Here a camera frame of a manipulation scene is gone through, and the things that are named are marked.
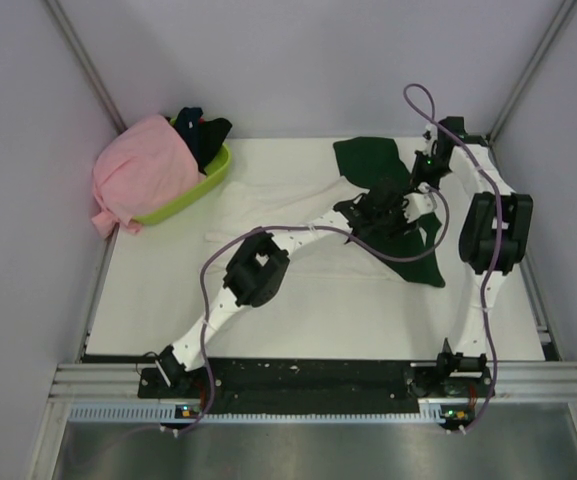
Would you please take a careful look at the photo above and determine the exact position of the white and green t shirt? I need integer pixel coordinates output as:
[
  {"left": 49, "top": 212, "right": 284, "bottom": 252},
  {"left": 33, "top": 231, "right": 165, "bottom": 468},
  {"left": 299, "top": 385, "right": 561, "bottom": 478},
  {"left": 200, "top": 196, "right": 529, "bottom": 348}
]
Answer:
[{"left": 204, "top": 136, "right": 446, "bottom": 290}]

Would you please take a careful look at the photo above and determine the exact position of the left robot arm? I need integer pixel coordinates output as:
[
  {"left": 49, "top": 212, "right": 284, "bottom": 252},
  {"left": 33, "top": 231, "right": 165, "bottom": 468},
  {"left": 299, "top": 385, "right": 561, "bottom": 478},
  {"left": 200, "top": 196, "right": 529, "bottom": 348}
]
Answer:
[{"left": 155, "top": 187, "right": 435, "bottom": 397}]

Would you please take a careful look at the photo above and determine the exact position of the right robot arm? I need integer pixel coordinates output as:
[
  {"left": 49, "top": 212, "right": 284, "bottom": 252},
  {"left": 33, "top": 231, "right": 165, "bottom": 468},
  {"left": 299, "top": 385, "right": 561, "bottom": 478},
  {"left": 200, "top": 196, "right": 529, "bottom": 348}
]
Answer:
[{"left": 406, "top": 116, "right": 533, "bottom": 361}]

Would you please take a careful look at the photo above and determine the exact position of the lime green plastic basket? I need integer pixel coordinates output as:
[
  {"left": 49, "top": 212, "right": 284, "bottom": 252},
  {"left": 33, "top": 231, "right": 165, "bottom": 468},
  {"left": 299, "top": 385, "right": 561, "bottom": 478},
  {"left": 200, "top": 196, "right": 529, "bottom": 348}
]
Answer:
[{"left": 134, "top": 140, "right": 232, "bottom": 226}]

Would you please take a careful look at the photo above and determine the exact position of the black t shirt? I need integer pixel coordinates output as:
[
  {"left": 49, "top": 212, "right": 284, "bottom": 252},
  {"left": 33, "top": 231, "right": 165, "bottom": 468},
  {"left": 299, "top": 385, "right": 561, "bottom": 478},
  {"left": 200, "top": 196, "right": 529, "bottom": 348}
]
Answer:
[{"left": 195, "top": 117, "right": 233, "bottom": 174}]

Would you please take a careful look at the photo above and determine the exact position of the navy blue t shirt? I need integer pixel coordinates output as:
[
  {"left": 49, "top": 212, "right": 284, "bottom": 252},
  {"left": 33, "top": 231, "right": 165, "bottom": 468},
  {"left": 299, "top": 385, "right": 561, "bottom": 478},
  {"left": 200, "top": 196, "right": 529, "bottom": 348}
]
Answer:
[{"left": 173, "top": 107, "right": 203, "bottom": 151}]

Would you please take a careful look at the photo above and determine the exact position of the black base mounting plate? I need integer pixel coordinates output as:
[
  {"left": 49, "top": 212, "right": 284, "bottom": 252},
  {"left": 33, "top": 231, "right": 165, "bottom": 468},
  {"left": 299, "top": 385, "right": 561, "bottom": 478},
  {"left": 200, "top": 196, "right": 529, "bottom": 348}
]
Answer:
[{"left": 137, "top": 355, "right": 492, "bottom": 415}]

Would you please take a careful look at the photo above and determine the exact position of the pink t shirt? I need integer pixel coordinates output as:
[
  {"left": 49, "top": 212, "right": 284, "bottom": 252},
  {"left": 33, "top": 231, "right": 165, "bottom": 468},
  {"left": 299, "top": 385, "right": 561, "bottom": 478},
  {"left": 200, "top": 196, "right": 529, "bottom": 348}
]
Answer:
[{"left": 92, "top": 114, "right": 205, "bottom": 238}]

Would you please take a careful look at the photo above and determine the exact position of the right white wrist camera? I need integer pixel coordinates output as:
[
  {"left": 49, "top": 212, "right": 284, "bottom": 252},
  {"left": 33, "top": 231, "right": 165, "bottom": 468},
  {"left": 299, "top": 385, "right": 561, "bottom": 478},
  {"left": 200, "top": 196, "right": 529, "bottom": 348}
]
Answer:
[{"left": 422, "top": 123, "right": 438, "bottom": 148}]

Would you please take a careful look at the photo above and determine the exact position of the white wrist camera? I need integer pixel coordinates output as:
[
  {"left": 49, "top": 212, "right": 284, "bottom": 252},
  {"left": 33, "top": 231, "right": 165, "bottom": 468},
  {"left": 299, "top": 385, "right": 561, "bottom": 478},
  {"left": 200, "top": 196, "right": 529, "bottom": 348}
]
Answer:
[
  {"left": 422, "top": 123, "right": 438, "bottom": 148},
  {"left": 403, "top": 192, "right": 438, "bottom": 223}
]

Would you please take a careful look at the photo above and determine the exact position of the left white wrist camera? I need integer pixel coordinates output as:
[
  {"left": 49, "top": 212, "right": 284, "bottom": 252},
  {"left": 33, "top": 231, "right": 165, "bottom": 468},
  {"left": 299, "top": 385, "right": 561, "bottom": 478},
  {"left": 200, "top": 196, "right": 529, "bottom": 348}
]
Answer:
[{"left": 403, "top": 192, "right": 438, "bottom": 223}]

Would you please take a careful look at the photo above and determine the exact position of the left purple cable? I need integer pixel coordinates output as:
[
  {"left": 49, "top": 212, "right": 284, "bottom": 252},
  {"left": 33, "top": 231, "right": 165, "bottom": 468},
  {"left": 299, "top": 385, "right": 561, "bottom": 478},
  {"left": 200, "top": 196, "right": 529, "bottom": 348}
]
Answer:
[{"left": 159, "top": 191, "right": 451, "bottom": 435}]

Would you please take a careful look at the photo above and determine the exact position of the right aluminium table edge rail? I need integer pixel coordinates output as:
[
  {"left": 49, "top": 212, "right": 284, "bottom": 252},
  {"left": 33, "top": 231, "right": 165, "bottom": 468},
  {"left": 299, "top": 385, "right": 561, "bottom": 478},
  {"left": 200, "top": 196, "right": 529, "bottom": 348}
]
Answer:
[{"left": 482, "top": 135, "right": 564, "bottom": 361}]

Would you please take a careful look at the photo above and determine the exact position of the right aluminium corner post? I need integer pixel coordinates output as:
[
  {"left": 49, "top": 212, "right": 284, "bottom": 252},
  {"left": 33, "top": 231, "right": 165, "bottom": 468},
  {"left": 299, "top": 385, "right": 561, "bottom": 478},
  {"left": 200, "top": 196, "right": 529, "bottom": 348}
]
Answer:
[{"left": 486, "top": 0, "right": 577, "bottom": 145}]

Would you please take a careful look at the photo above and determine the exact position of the aluminium corner post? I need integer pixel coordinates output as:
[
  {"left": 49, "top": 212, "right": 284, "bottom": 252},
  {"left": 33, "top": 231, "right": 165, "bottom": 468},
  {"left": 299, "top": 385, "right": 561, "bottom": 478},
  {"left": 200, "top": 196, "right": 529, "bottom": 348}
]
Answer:
[
  {"left": 41, "top": 0, "right": 126, "bottom": 134},
  {"left": 486, "top": 0, "right": 577, "bottom": 145}
]

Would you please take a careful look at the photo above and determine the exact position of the aluminium frame rail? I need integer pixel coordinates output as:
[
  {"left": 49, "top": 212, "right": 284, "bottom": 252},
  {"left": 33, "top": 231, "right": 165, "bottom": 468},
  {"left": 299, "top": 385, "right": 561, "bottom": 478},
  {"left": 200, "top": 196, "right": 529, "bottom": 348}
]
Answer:
[{"left": 49, "top": 361, "right": 577, "bottom": 403}]

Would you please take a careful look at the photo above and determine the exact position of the left aluminium corner post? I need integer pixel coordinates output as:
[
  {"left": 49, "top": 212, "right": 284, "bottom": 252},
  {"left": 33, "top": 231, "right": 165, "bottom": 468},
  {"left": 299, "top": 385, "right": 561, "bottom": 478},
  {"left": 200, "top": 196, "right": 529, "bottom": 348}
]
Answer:
[{"left": 41, "top": 0, "right": 126, "bottom": 134}]

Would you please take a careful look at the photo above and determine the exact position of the grey slotted cable duct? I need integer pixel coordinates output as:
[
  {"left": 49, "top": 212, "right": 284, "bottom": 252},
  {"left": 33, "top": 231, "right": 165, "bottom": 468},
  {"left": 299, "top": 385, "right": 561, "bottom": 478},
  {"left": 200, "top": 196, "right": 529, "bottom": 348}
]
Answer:
[{"left": 68, "top": 403, "right": 466, "bottom": 424}]

